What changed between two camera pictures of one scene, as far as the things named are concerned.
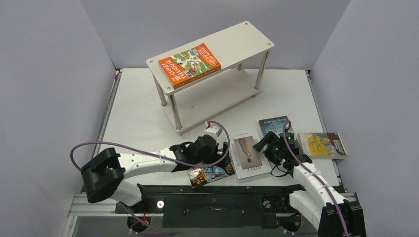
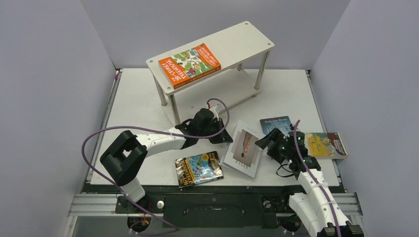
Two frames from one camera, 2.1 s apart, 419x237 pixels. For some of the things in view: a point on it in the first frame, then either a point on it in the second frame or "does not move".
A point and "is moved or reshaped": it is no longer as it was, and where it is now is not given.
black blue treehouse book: [198, 176] is moved or reshaped
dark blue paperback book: [274, 125] does not move
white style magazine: [247, 161] is moved or reshaped
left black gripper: [215, 156] to [225, 138]
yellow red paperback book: [323, 145] does not move
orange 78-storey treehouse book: [188, 65] does not move
